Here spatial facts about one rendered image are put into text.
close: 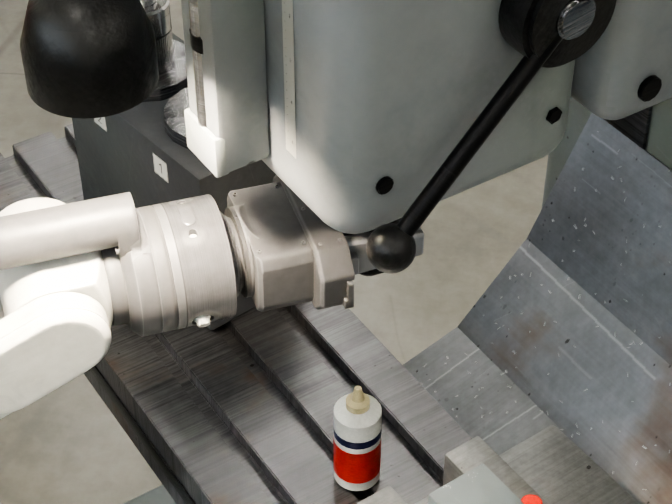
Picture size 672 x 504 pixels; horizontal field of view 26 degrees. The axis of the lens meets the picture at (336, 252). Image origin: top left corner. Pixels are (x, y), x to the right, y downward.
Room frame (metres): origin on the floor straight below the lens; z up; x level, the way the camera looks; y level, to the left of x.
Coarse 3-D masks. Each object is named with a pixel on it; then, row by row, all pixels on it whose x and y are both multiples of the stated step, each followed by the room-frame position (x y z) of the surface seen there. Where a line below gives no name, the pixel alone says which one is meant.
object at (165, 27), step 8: (168, 16) 1.14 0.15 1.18; (152, 24) 1.13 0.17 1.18; (160, 24) 1.13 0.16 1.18; (168, 24) 1.14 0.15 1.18; (160, 32) 1.13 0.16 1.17; (168, 32) 1.14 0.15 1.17; (160, 40) 1.13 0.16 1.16; (168, 40) 1.14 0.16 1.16; (160, 48) 1.13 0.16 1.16; (168, 48) 1.14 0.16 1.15; (160, 56) 1.13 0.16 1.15; (168, 56) 1.14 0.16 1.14; (160, 64) 1.13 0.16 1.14; (168, 64) 1.14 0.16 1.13; (160, 72) 1.13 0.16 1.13
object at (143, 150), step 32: (160, 96) 1.11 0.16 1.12; (96, 128) 1.12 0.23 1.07; (128, 128) 1.07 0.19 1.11; (160, 128) 1.06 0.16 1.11; (96, 160) 1.13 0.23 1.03; (128, 160) 1.08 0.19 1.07; (160, 160) 1.03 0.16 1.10; (192, 160) 1.02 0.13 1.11; (96, 192) 1.13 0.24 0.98; (160, 192) 1.04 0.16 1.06; (192, 192) 1.00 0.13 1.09; (224, 192) 1.01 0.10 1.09; (224, 320) 1.00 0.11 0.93
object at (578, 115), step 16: (576, 112) 1.15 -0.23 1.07; (640, 112) 1.08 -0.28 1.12; (656, 112) 1.07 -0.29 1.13; (576, 128) 1.15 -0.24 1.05; (624, 128) 1.09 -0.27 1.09; (640, 128) 1.07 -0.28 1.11; (656, 128) 1.06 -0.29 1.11; (560, 144) 1.17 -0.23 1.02; (640, 144) 1.07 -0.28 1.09; (656, 144) 1.06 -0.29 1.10; (560, 160) 1.16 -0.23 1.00; (544, 192) 1.18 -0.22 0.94
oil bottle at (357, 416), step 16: (352, 400) 0.81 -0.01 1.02; (368, 400) 0.81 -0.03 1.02; (336, 416) 0.81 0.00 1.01; (352, 416) 0.80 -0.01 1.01; (368, 416) 0.81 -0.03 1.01; (336, 432) 0.81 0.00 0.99; (352, 432) 0.80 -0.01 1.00; (368, 432) 0.80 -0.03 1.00; (336, 448) 0.81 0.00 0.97; (352, 448) 0.80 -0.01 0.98; (368, 448) 0.80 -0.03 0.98; (336, 464) 0.81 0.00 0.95; (352, 464) 0.80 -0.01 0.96; (368, 464) 0.80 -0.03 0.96; (336, 480) 0.81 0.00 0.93; (352, 480) 0.80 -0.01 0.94; (368, 480) 0.80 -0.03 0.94
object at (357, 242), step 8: (416, 232) 0.78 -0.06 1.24; (352, 240) 0.76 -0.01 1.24; (360, 240) 0.76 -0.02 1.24; (416, 240) 0.77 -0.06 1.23; (352, 248) 0.76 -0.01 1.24; (360, 248) 0.76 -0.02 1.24; (416, 248) 0.77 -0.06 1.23; (352, 256) 0.75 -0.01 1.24; (360, 256) 0.76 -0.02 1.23; (360, 264) 0.76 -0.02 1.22; (368, 264) 0.76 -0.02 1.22; (360, 272) 0.76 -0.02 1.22
